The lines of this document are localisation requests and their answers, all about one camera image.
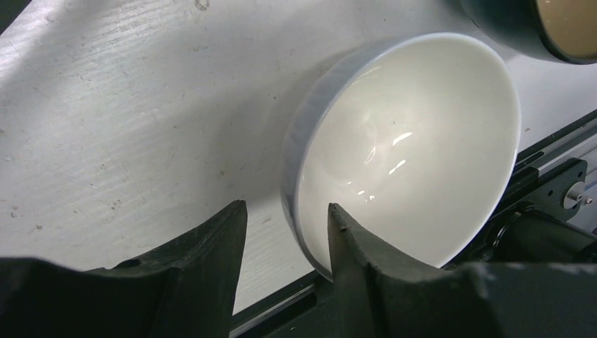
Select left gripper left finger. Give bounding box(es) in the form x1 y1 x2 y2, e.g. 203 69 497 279
1 200 248 337

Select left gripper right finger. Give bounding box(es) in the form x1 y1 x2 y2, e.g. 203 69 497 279
328 204 596 337

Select white bowl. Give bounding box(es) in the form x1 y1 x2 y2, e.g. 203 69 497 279
280 32 521 279

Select dark bowl beige inside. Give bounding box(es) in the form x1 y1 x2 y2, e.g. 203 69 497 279
460 0 596 65

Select black base panel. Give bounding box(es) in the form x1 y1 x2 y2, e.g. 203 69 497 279
230 113 596 337

